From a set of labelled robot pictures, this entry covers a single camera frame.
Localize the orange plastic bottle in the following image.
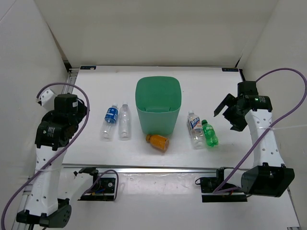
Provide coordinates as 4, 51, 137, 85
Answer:
145, 134, 169, 152

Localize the purple cable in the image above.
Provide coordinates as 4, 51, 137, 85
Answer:
212, 68, 307, 194
0, 82, 91, 230

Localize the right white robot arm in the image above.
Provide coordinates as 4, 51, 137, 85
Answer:
213, 81, 295, 197

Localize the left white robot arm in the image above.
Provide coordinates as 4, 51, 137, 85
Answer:
16, 93, 90, 229

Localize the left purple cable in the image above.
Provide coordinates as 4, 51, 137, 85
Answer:
0, 82, 91, 230

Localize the aluminium rail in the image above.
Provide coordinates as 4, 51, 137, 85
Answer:
62, 163, 216, 174
62, 69, 79, 94

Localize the aluminium left rail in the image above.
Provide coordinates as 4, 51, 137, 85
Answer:
62, 69, 79, 94

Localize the green soda bottle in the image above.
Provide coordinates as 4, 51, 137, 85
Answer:
201, 120, 219, 147

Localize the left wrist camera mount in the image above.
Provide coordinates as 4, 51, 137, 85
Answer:
36, 88, 57, 107

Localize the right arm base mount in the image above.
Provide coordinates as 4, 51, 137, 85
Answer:
195, 167, 248, 203

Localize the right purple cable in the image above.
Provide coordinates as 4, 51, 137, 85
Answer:
212, 68, 307, 194

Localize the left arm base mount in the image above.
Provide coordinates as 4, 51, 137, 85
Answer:
73, 167, 119, 201

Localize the blue label plastic bottle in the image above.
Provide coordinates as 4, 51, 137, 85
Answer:
101, 103, 118, 141

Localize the aluminium front rail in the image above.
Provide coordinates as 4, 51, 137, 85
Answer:
62, 163, 216, 174

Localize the white orange label bottle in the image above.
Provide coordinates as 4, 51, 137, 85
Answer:
187, 111, 204, 150

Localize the clear plastic bottle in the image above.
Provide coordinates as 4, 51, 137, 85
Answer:
118, 103, 131, 140

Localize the green plastic bin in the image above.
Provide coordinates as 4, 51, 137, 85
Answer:
135, 76, 182, 136

